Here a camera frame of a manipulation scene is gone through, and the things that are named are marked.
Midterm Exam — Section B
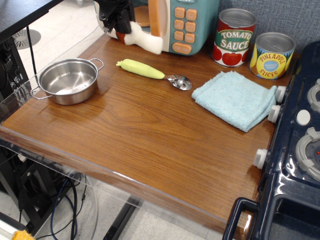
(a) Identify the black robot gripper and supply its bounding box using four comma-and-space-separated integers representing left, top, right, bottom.
95, 0, 133, 34

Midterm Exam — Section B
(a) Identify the stuffed brown white mushroom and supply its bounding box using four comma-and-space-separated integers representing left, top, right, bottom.
115, 21, 163, 55

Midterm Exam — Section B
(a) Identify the toy teal cream microwave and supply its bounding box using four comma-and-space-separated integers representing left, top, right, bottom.
94, 0, 220, 56

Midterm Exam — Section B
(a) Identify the small steel pot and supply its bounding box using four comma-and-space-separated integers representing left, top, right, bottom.
30, 58, 104, 106

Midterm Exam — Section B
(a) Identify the round floor vent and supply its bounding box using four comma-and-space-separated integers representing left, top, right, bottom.
12, 29, 41, 50

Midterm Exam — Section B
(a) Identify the tomato sauce can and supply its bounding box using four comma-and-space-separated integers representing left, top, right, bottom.
212, 8, 257, 67

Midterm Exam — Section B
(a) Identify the light blue folded cloth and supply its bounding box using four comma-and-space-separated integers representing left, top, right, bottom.
191, 71, 277, 133

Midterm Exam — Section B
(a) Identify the pineapple slices can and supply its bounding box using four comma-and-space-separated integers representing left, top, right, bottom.
249, 32, 296, 80

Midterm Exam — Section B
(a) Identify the clear acrylic table guard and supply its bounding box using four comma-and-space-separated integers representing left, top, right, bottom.
0, 77, 226, 231

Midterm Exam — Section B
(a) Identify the white stove knob upper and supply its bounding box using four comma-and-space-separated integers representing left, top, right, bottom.
275, 86, 287, 104

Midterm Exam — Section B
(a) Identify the white stove knob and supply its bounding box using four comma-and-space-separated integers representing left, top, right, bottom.
253, 149, 268, 170
267, 105, 281, 124
275, 86, 287, 104

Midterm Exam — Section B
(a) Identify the white stove knob middle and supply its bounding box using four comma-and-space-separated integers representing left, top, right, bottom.
267, 105, 281, 124

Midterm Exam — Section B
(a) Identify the black table leg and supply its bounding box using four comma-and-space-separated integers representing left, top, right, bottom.
103, 195, 143, 240

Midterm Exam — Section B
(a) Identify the black metal rack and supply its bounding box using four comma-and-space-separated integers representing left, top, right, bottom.
0, 0, 73, 236

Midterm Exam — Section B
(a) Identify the white stove knob lower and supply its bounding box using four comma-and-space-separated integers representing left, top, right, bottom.
253, 149, 268, 170

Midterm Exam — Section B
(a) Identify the navy toy stove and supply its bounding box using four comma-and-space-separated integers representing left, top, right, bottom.
223, 41, 320, 240

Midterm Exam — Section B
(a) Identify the green handled metal spoon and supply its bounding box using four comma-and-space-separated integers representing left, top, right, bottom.
116, 59, 192, 91

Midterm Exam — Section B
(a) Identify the black cable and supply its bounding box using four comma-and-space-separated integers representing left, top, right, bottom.
37, 172, 88, 240

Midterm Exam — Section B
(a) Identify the blue cable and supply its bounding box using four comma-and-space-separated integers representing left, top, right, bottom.
50, 174, 78, 240

